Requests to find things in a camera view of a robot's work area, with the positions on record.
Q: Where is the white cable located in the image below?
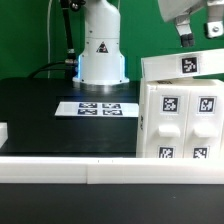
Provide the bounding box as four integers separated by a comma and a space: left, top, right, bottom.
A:
46, 0, 54, 79

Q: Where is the white cabinet body box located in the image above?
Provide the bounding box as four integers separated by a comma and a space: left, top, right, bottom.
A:
136, 79, 224, 159

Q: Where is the white U-shaped fence frame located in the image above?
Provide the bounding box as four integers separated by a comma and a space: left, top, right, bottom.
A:
0, 122, 224, 185

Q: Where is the white marker base sheet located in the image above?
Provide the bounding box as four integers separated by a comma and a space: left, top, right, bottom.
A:
55, 102, 139, 118

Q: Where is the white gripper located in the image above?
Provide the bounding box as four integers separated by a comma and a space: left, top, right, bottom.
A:
158, 0, 224, 47

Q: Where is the black cable conduit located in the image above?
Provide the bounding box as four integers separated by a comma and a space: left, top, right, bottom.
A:
27, 0, 80, 80

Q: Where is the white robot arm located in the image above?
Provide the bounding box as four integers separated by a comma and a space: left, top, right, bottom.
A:
59, 0, 224, 87

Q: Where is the small white cabinet top box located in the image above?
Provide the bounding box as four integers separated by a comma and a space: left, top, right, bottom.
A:
141, 49, 224, 81

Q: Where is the white door panel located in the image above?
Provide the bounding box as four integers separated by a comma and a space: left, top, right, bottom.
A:
184, 87, 224, 159
145, 87, 189, 158

